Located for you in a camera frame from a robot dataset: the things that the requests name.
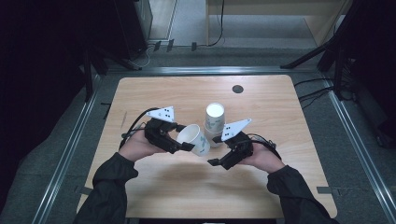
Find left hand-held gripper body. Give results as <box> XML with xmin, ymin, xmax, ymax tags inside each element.
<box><xmin>144</xmin><ymin>105</ymin><xmax>183</xmax><ymax>155</ymax></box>

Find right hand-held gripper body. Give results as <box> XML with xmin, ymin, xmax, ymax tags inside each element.
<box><xmin>219</xmin><ymin>118</ymin><xmax>255</xmax><ymax>171</ymax></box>

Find single leaf-print paper cup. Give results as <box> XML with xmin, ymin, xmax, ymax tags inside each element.
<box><xmin>176</xmin><ymin>123</ymin><xmax>211</xmax><ymax>158</ymax></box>

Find stack of white paper cups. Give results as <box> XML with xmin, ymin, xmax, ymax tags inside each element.
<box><xmin>204</xmin><ymin>102</ymin><xmax>226</xmax><ymax>149</ymax></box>

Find person's left hand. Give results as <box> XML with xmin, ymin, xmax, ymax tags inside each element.
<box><xmin>118</xmin><ymin>129</ymin><xmax>166</xmax><ymax>163</ymax></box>

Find person's right hand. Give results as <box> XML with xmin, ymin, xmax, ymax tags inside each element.
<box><xmin>239</xmin><ymin>141</ymin><xmax>283</xmax><ymax>175</ymax></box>

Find grey tape strip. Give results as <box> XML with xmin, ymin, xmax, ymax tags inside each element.
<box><xmin>316</xmin><ymin>186</ymin><xmax>341</xmax><ymax>196</ymax></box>
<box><xmin>74</xmin><ymin>185</ymin><xmax>95</xmax><ymax>197</ymax></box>

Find black metal stand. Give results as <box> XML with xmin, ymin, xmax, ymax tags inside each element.
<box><xmin>81</xmin><ymin>46</ymin><xmax>142</xmax><ymax>103</ymax></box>

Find dark cabinet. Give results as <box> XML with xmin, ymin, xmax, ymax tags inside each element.
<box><xmin>112</xmin><ymin>0</ymin><xmax>154</xmax><ymax>61</ymax></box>

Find dark curtain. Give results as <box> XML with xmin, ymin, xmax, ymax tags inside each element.
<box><xmin>0</xmin><ymin>0</ymin><xmax>94</xmax><ymax>200</ymax></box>
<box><xmin>348</xmin><ymin>0</ymin><xmax>396</xmax><ymax>148</ymax></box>

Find black tripod stand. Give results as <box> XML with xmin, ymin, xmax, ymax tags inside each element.
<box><xmin>279</xmin><ymin>0</ymin><xmax>356</xmax><ymax>101</ymax></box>

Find light wooden desk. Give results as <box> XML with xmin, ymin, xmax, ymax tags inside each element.
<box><xmin>205</xmin><ymin>0</ymin><xmax>354</xmax><ymax>47</ymax></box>

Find metal floor rail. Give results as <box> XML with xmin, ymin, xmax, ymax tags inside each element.
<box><xmin>322</xmin><ymin>77</ymin><xmax>396</xmax><ymax>224</ymax></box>
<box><xmin>32</xmin><ymin>74</ymin><xmax>101</xmax><ymax>224</ymax></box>
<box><xmin>106</xmin><ymin>65</ymin><xmax>321</xmax><ymax>77</ymax></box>

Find white floor cable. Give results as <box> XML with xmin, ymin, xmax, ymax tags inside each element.
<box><xmin>132</xmin><ymin>43</ymin><xmax>157</xmax><ymax>69</ymax></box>

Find black floor cables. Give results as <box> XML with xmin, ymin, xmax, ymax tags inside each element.
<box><xmin>293</xmin><ymin>77</ymin><xmax>334</xmax><ymax>110</ymax></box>

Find black hanging cable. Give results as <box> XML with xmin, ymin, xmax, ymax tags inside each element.
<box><xmin>195</xmin><ymin>0</ymin><xmax>226</xmax><ymax>49</ymax></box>

